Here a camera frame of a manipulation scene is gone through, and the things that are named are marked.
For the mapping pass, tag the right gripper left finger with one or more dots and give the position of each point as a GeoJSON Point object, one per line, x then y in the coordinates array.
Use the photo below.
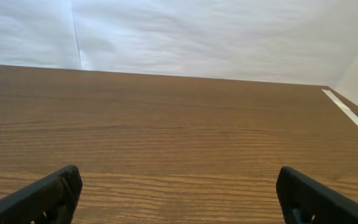
{"type": "Point", "coordinates": [42, 199]}

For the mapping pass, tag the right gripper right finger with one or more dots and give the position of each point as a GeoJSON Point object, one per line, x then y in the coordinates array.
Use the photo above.
{"type": "Point", "coordinates": [315, 199]}

